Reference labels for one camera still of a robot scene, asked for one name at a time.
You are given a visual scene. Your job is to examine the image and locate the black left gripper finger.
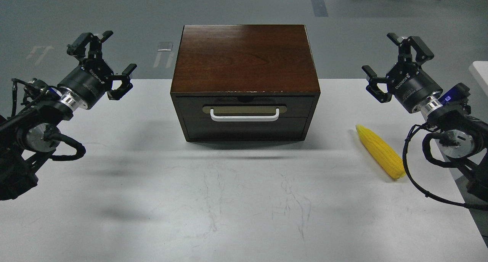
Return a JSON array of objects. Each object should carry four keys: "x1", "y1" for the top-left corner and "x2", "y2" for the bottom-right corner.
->
[
  {"x1": 107, "y1": 64, "x2": 137, "y2": 101},
  {"x1": 67, "y1": 31, "x2": 113, "y2": 63}
]

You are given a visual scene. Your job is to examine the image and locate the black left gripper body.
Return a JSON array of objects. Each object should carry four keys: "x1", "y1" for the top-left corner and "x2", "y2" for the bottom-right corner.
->
[{"x1": 57, "y1": 61, "x2": 114, "y2": 109}]

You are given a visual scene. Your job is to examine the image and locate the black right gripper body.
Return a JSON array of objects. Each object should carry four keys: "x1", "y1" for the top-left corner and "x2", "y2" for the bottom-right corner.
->
[{"x1": 386, "y1": 63, "x2": 443, "y2": 114}]

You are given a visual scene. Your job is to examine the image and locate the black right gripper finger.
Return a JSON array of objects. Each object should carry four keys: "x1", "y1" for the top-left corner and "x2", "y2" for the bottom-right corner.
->
[
  {"x1": 387, "y1": 32, "x2": 435, "y2": 66},
  {"x1": 361, "y1": 65, "x2": 392, "y2": 103}
]

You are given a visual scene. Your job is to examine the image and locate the yellow corn cob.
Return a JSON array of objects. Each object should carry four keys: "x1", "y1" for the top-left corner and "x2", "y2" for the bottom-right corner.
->
[{"x1": 355, "y1": 124, "x2": 406, "y2": 179}]

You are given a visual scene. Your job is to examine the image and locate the wooden drawer with white handle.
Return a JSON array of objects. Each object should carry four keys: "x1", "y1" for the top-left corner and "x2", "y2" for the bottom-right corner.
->
[{"x1": 173, "y1": 96, "x2": 315, "y2": 141}]

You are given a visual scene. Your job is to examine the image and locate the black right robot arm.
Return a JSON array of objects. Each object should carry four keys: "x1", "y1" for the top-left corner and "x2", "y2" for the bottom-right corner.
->
[{"x1": 362, "y1": 32, "x2": 488, "y2": 211}]

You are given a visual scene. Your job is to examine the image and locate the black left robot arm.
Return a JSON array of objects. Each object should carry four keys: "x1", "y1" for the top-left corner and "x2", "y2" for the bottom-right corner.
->
[{"x1": 0, "y1": 31, "x2": 136, "y2": 201}]

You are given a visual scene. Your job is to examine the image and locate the white side table edge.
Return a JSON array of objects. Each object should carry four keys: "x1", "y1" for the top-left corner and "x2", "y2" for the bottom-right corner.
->
[{"x1": 469, "y1": 61, "x2": 488, "y2": 96}]

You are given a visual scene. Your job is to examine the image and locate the grey floor tape strip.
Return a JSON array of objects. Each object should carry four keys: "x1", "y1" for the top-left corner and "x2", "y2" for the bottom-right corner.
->
[{"x1": 311, "y1": 0, "x2": 328, "y2": 18}]

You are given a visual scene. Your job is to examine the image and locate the dark wooden cabinet box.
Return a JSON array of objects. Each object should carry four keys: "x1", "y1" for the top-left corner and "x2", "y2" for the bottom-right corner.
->
[{"x1": 170, "y1": 24, "x2": 320, "y2": 141}]

